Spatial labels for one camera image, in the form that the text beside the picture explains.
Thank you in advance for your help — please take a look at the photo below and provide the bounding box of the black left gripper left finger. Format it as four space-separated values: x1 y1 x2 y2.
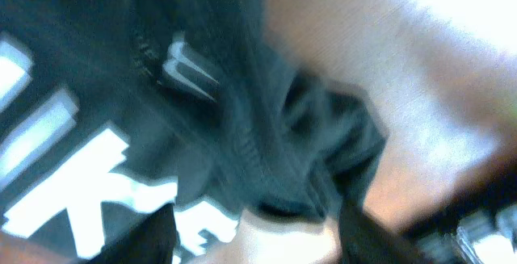
86 203 178 264

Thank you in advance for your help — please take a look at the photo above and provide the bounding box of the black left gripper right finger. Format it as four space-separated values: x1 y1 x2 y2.
338 199 428 264

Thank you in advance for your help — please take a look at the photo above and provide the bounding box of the dark green Nike t-shirt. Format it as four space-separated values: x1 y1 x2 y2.
1 0 385 263

